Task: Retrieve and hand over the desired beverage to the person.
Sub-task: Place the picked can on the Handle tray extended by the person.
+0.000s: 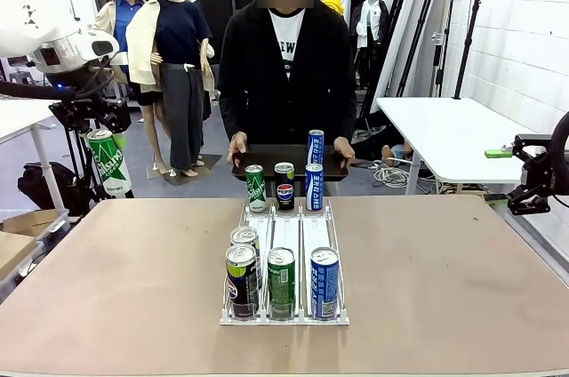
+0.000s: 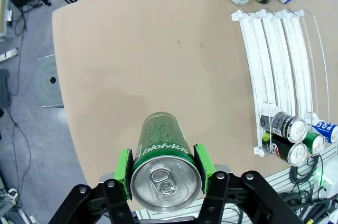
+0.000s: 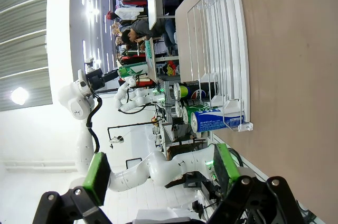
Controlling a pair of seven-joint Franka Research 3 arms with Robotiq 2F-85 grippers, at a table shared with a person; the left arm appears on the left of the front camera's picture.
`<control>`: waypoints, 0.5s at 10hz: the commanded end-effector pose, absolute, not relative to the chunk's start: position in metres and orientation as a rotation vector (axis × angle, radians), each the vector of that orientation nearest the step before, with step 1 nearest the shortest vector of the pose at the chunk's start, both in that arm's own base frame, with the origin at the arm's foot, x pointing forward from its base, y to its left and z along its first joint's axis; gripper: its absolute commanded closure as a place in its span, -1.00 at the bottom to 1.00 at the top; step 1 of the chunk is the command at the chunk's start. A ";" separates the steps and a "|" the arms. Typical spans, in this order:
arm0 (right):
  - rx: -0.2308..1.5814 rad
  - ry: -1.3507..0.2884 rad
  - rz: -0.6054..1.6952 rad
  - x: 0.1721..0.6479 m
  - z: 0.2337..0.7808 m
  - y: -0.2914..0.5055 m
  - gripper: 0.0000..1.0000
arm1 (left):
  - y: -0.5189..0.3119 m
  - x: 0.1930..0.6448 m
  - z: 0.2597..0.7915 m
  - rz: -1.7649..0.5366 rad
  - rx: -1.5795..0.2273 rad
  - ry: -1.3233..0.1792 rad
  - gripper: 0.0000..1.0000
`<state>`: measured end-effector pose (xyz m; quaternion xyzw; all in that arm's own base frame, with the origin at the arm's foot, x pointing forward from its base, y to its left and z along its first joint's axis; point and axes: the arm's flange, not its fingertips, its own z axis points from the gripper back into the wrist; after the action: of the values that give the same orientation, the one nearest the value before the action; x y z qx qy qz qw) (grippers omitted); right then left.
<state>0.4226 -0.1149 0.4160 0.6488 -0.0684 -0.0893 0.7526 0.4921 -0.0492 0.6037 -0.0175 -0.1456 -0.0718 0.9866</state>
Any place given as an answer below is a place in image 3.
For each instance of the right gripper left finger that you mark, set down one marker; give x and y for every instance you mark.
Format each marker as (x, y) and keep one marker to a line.
(96, 179)

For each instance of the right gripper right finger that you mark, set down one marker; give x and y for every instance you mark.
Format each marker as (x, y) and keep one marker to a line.
(225, 171)

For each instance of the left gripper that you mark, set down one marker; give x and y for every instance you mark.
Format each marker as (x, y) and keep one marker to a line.
(96, 78)

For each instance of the green Chilsung cider can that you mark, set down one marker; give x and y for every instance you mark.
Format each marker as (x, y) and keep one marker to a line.
(132, 70)
(200, 108)

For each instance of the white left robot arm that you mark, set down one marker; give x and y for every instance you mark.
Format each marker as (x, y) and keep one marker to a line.
(158, 168)

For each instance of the seated person in grey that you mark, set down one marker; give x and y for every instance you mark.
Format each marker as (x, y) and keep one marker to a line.
(140, 29)

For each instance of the white humanoid robot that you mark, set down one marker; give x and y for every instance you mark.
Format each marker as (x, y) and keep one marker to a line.
(132, 103)

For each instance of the small desk monitor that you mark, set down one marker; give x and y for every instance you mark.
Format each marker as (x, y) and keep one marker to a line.
(133, 162)

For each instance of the grey desk with green print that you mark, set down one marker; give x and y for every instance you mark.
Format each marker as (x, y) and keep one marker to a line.
(150, 57)

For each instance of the blue Pocari Sweat can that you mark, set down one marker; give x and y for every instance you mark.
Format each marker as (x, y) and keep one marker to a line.
(211, 122)

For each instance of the round ceiling light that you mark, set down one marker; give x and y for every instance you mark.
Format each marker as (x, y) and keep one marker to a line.
(19, 95)

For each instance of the white can dispenser rack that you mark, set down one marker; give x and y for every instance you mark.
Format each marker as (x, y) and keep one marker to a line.
(237, 49)

